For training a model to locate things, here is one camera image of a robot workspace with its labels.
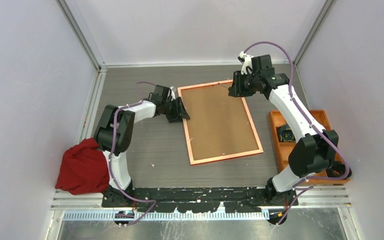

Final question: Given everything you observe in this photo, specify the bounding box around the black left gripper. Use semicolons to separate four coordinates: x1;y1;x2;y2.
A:
162;97;190;123

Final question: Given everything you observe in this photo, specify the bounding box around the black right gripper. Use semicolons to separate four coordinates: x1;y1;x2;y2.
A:
229;70;260;98

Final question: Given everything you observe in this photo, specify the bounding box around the red picture frame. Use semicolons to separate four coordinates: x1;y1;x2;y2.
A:
177;79;264;166

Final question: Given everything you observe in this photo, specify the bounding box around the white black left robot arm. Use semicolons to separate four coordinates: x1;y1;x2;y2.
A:
93;84;190;207

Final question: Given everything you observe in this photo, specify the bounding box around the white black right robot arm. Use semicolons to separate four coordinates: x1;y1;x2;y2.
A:
228;52;339;205

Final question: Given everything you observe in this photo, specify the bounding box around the blue yellow rolled tie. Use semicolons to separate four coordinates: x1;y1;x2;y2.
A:
276;124;296;143

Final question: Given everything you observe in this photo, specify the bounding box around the red cloth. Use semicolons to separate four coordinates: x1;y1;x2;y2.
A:
55;138;110;195

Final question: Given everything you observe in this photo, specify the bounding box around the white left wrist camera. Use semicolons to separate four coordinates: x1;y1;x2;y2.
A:
167;86;176;102

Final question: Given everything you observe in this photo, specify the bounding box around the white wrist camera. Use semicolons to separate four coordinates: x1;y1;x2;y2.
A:
238;51;253;75
167;86;176;102

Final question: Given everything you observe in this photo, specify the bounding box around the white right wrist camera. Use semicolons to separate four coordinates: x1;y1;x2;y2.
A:
238;51;253;75

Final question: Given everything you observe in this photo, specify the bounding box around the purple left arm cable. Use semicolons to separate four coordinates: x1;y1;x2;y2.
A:
108;81;161;228

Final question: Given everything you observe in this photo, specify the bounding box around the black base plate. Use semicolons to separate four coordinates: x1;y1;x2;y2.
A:
101;186;296;214

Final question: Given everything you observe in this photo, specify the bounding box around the white slotted cable duct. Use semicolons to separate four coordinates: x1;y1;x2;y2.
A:
62;209;270;222

